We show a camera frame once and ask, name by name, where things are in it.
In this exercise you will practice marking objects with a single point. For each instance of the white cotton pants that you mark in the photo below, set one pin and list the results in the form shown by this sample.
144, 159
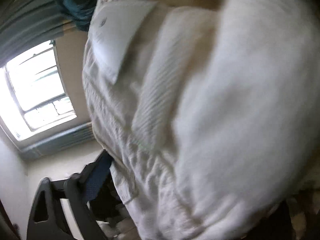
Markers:
209, 109

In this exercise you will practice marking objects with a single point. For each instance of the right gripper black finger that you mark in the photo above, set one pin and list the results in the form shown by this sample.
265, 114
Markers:
47, 219

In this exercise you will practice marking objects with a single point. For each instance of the teal curtain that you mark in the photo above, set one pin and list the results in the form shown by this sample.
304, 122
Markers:
28, 23

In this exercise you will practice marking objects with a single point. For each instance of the bright window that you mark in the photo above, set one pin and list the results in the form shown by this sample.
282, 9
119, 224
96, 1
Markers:
33, 98

